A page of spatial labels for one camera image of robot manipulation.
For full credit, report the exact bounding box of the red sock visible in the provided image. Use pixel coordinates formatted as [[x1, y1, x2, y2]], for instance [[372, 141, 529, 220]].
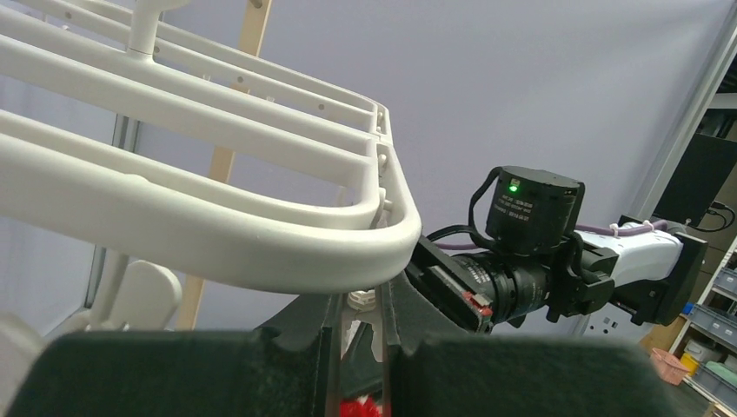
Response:
[[339, 397, 383, 417]]

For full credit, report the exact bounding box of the white clip sock hanger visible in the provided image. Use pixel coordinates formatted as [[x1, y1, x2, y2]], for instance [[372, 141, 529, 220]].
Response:
[[0, 0, 423, 417]]

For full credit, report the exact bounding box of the wooden drying rack stand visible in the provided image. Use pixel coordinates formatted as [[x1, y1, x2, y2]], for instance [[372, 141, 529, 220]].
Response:
[[174, 1, 271, 330]]

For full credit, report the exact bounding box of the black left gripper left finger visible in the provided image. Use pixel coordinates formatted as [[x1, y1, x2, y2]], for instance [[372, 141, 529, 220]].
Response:
[[8, 295, 340, 416]]

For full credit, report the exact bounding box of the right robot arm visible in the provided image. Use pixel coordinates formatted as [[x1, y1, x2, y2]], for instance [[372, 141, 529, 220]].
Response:
[[405, 166, 707, 333]]

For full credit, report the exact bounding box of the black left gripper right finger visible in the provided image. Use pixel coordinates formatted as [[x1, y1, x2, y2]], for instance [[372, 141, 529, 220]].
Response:
[[379, 275, 677, 416]]

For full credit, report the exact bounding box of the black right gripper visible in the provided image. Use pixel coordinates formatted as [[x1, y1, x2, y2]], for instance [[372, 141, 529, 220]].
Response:
[[405, 236, 494, 334]]

